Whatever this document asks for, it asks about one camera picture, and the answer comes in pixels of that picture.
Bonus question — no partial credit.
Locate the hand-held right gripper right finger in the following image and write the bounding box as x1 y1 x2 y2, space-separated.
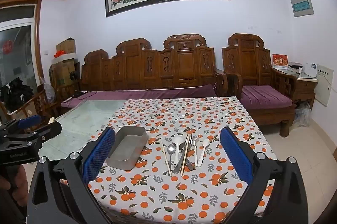
220 127 308 224

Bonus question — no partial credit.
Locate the grey wall electrical panel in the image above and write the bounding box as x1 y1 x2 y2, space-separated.
290 0 314 17

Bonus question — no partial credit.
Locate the large cardboard box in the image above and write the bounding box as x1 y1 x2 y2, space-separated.
50 59 79 93

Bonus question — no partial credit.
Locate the red gift box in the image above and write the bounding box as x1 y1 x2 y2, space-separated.
272 54 289 69

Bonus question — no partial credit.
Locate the metal fork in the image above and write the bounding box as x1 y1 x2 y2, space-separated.
186 135 198 170

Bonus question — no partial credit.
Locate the small cardboard box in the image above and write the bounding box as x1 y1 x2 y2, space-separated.
56 38 77 56

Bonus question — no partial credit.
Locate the large white spoon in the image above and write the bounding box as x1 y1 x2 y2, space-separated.
172 135 185 159

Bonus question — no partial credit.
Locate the white wall distribution box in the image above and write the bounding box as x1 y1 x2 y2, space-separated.
314 64 334 108

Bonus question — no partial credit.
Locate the wooden side chair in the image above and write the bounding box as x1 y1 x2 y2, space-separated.
0 84 62 133

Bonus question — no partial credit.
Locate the person's left hand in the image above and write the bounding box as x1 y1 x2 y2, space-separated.
0 165 29 219

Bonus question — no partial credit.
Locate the purple armchair seat cushion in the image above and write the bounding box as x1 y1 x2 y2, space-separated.
241 85 293 110

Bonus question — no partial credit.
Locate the white tabletop device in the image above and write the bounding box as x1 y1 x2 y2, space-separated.
304 63 319 76

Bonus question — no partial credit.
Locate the red round door decoration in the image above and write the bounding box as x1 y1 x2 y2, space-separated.
3 40 14 54

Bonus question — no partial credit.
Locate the white plastic bag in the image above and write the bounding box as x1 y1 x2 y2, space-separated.
293 103 312 130

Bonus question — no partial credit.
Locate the glass door wooden frame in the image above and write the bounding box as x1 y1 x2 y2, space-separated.
0 0 45 109

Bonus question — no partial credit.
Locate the clear plastic bag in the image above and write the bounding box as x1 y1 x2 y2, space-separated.
39 77 57 107

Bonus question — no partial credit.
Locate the pile of dark clothes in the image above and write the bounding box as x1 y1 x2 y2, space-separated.
0 78 33 112

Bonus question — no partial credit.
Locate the rectangular metal tray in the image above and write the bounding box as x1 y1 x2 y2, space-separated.
106 126 148 171

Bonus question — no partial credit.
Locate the carved wooden sofa bench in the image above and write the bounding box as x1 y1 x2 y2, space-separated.
79 34 228 109

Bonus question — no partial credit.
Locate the orange fruit print tablecloth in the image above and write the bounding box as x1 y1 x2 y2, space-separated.
87 96 277 224

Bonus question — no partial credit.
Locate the carved wooden armchair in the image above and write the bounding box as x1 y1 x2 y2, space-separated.
222 33 298 137

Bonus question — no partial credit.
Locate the small white spoon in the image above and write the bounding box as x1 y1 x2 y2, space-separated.
195 138 211 167

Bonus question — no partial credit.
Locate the small metal spoon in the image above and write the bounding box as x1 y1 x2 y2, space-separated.
167 144 176 173

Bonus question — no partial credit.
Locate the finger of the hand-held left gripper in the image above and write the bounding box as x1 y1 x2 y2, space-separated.
7 122 63 148
0 116 43 135

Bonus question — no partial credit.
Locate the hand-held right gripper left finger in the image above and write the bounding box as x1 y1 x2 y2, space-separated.
26 127 116 224

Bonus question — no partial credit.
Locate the wooden side table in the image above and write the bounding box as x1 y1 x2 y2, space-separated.
274 67 319 111

